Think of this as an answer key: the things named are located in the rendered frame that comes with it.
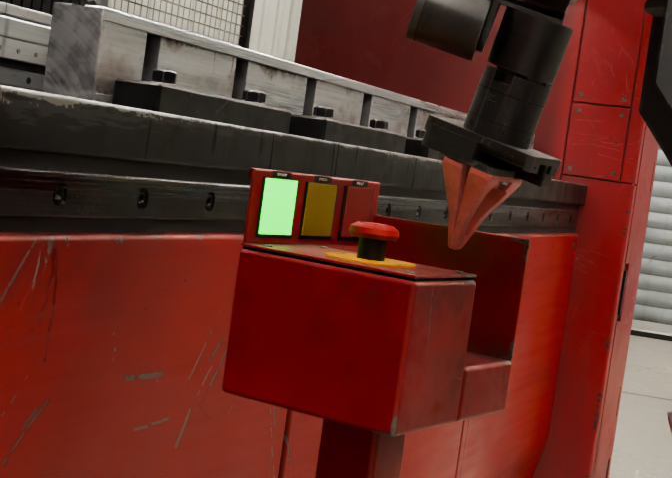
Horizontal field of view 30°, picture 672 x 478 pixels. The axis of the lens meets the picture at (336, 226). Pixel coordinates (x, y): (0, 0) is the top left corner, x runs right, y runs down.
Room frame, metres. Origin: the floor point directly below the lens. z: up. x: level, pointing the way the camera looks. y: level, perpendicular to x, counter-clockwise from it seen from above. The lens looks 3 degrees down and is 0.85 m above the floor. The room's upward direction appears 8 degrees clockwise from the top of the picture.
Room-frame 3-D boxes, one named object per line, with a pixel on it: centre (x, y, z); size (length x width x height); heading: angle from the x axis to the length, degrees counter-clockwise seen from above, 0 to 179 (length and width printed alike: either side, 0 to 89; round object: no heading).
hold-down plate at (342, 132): (1.73, 0.00, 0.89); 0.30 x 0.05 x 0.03; 157
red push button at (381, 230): (0.98, -0.03, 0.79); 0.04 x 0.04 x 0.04
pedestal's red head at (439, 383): (1.03, -0.05, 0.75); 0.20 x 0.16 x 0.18; 148
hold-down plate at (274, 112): (1.36, 0.15, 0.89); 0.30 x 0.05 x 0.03; 157
